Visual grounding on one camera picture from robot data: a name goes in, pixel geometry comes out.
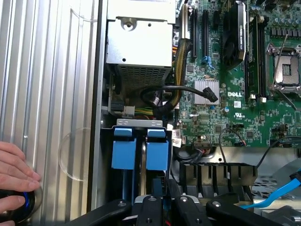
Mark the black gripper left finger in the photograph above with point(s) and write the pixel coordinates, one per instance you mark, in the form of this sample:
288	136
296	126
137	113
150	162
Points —
148	212

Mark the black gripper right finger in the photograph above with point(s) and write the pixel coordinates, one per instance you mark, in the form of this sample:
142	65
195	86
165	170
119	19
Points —
190	212

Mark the blue plastic disk carrier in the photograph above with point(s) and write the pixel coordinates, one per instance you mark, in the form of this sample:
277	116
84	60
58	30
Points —
123	155

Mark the grey disk bay cage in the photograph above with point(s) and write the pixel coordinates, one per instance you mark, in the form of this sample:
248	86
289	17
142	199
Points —
138	123

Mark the person's right hand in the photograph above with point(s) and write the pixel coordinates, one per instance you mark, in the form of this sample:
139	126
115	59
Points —
11	203

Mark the person's left hand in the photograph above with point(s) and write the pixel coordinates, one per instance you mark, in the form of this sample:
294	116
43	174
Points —
14	167

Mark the open PC case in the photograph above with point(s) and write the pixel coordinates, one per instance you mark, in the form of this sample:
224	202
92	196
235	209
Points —
235	153

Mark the grey metal drive cage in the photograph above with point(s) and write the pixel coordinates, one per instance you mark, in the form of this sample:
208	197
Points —
270	182

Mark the green Dell motherboard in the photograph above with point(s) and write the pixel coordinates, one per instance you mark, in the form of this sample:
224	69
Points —
235	117

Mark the silver chipset heatsink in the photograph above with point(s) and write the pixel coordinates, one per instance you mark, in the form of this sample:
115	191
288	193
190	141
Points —
200	94

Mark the black RAM slot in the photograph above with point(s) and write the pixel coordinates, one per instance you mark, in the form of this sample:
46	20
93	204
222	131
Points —
263	58

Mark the silver power supply unit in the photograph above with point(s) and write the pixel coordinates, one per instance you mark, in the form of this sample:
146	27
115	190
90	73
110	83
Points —
141	42

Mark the CPU socket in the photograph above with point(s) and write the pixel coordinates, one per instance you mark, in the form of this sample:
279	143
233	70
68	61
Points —
289	70

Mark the black graphics card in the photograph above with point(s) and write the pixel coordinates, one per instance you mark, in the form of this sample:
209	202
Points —
235	42

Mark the thin socket locking lever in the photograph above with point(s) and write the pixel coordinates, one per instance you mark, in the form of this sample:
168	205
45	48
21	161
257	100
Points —
280	61

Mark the black expansion slot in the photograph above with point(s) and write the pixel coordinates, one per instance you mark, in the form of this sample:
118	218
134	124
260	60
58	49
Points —
194	35
205	35

